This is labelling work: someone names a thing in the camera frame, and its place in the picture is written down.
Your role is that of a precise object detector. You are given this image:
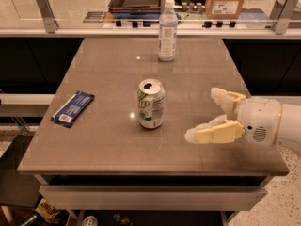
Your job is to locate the brown cardboard box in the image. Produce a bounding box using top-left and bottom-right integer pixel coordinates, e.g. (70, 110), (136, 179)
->
(205, 0), (245, 19)

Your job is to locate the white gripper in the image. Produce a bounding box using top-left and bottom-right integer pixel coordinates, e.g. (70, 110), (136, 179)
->
(184, 88), (282, 146)

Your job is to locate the white table drawer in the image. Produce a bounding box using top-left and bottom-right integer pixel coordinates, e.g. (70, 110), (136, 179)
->
(40, 186), (267, 211)

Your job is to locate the blue snack bar wrapper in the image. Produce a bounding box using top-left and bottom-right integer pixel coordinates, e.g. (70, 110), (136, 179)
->
(51, 90), (94, 128)

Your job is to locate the green white 7up can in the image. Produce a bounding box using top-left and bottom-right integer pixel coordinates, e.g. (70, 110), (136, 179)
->
(137, 78), (165, 129)

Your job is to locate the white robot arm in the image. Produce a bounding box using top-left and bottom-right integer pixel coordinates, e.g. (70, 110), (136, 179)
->
(184, 88), (301, 156)

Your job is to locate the metal glass bracket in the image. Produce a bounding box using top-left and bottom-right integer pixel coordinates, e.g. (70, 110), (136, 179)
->
(273, 0), (299, 35)
(36, 0), (59, 33)

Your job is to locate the brown snack bag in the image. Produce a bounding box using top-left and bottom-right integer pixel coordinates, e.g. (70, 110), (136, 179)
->
(35, 198), (61, 224)

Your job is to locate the silver can under table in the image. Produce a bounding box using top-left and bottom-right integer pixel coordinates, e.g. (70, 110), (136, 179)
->
(82, 216), (98, 226)

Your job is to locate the right metal glass bracket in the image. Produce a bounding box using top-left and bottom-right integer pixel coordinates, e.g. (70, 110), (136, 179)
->
(273, 0), (299, 35)

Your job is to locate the left metal glass bracket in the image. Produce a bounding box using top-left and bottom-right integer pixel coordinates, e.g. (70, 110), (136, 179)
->
(36, 0), (59, 33)

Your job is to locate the green glass bottle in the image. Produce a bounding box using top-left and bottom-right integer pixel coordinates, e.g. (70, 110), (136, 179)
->
(18, 214), (43, 226)

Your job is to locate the clear plastic water bottle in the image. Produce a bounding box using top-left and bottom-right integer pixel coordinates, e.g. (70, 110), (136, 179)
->
(158, 0), (178, 61)

